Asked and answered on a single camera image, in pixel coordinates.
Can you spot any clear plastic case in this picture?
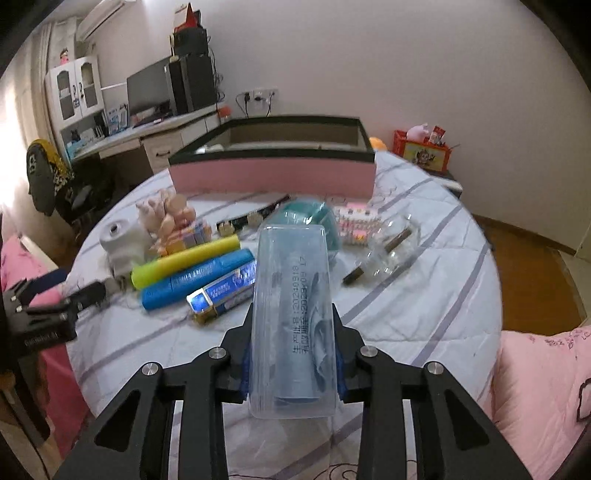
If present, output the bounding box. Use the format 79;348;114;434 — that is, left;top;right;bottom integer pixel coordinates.
249;224;340;421

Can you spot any black office chair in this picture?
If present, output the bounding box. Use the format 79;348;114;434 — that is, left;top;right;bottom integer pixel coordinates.
55;159;116;232

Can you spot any white desk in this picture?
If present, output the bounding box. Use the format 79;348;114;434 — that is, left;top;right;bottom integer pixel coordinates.
65;108;222;174

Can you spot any brown pen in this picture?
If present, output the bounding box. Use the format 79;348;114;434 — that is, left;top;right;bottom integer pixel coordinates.
342;228;411;284

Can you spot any blue tube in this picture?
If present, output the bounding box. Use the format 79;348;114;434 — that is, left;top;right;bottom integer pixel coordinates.
141;248;257;315

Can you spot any pink pig doll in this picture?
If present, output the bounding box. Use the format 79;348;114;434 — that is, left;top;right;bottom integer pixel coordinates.
137;191;197;257

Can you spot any black yellow jacket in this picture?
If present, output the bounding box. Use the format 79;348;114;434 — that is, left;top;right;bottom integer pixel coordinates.
25;138;75;217

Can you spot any white air conditioner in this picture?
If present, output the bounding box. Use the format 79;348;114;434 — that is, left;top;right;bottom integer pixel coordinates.
74;0;127;40

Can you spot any pink cloth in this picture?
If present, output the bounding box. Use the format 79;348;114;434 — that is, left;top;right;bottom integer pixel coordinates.
0;235;90;462

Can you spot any colourful block toy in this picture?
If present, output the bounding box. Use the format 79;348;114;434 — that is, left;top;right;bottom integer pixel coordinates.
166;222;213;254

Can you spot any black computer tower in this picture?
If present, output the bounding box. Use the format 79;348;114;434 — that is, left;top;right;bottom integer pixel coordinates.
167;53;218;116

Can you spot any black computer monitor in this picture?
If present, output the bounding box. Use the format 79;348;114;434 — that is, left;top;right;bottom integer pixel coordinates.
126;58;175;118

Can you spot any red paper item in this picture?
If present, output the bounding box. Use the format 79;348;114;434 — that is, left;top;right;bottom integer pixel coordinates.
178;2;201;28

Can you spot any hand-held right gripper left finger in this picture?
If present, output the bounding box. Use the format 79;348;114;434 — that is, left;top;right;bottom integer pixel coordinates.
53;302;254;480

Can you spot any wall socket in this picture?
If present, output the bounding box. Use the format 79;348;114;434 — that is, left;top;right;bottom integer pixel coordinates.
235;88;280;104

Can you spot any red printed box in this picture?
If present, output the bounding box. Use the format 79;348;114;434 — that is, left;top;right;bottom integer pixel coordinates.
393;129;452;174

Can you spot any pink quilt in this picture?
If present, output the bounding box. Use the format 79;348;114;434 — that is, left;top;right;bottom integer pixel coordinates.
492;325;591;480

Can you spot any pink white small bottles pack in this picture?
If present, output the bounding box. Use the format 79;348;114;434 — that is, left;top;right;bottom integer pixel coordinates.
333;202;380;245

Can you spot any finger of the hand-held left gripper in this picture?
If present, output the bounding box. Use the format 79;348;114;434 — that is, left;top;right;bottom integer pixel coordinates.
62;279;112;320

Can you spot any black box on tower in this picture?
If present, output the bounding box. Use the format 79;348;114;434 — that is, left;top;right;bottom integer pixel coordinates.
173;25;208;56

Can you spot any beige curtain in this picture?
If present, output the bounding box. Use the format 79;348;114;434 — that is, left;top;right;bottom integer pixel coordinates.
0;28;51;208

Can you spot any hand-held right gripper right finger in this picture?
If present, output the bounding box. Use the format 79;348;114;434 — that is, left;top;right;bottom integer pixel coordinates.
330;302;534;480

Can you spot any black strap with gold pieces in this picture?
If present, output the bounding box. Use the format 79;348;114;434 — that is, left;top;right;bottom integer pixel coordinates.
216;194;291;234

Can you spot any teal plastic container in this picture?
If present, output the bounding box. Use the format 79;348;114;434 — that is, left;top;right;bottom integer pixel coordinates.
272;196;342;264

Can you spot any white cabinet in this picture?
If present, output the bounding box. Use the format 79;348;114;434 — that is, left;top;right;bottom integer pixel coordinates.
45;55;105;134

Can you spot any pink storage box black rim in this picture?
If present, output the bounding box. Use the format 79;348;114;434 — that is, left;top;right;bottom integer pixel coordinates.
168;115;377;199

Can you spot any yellow tube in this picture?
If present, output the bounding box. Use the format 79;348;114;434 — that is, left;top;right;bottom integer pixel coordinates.
130;234;241;291

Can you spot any shiny blue carton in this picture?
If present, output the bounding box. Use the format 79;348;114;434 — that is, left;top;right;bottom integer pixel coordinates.
186;268;257;326

